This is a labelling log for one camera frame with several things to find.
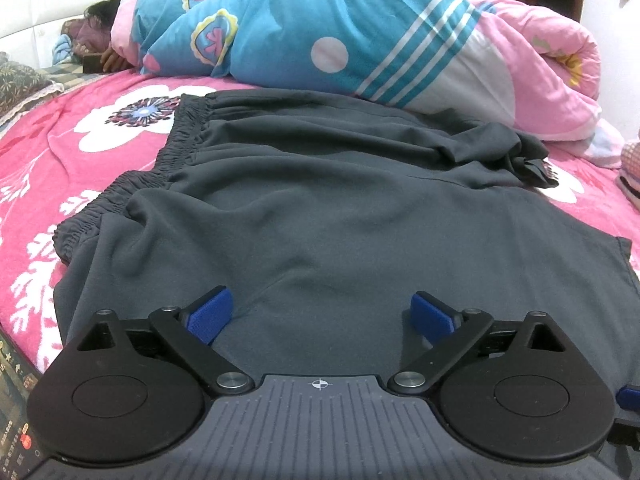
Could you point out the pink and white headboard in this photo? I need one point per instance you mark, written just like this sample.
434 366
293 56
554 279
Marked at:
40 0

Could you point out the dark grey shorts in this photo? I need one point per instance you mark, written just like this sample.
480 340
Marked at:
325 200

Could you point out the dark phone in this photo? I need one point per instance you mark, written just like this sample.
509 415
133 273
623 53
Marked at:
92 64

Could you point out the dark printed board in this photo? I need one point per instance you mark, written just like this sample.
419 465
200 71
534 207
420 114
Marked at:
12 410

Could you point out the checked pillow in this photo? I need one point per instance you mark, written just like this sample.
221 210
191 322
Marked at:
70 77

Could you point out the green leaf print pillow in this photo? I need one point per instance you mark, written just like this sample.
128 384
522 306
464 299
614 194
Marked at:
15 85

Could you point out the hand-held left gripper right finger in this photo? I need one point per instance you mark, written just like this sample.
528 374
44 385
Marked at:
430 317

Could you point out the pink and blue quilt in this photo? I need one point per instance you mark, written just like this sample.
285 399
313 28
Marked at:
300 25

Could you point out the light blue cloth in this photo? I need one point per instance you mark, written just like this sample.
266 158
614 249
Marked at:
62 50

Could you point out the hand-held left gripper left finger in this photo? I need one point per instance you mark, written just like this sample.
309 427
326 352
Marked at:
210 315

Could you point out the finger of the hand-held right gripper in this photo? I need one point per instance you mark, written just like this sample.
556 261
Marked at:
627 397

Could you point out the pink floral bed blanket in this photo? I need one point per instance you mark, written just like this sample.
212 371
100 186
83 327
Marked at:
50 160

